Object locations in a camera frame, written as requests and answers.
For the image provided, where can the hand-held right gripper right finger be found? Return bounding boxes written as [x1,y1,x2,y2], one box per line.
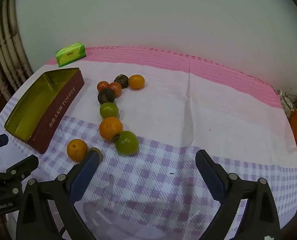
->
[195,149,281,240]

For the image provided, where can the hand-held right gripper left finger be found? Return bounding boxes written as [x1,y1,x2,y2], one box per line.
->
[16,150,100,240]

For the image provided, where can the large green citrus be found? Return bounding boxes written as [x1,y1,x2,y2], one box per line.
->
[115,131,139,155]

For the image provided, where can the large orange tangerine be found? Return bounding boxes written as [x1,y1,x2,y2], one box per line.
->
[99,117,123,142]

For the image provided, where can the dark red tin box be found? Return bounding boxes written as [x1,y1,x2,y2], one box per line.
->
[4,67,84,155]

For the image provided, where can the small green citrus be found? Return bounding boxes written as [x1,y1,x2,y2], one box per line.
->
[99,102,119,120]

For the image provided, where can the dark brown fruit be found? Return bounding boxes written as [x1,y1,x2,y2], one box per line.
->
[98,88,115,105]
[114,74,129,89]

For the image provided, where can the smooth orange tangerine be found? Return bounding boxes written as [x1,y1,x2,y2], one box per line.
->
[128,74,145,90]

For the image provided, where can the pink and purple checked tablecloth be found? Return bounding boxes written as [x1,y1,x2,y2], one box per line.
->
[0,45,297,240]

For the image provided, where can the white radiator pipes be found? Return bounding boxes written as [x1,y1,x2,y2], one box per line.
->
[0,0,34,100]

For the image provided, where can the small red tomato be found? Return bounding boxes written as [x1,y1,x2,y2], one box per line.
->
[97,81,110,92]

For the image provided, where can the green tissue pack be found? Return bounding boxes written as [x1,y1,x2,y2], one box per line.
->
[56,42,86,67]

